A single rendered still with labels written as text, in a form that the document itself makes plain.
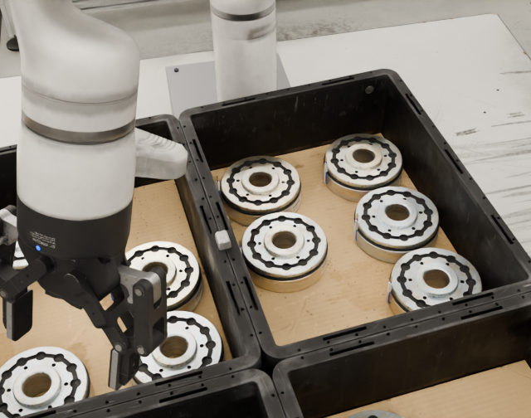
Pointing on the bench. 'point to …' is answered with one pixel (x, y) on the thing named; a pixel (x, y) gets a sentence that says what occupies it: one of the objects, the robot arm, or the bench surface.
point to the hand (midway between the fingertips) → (69, 352)
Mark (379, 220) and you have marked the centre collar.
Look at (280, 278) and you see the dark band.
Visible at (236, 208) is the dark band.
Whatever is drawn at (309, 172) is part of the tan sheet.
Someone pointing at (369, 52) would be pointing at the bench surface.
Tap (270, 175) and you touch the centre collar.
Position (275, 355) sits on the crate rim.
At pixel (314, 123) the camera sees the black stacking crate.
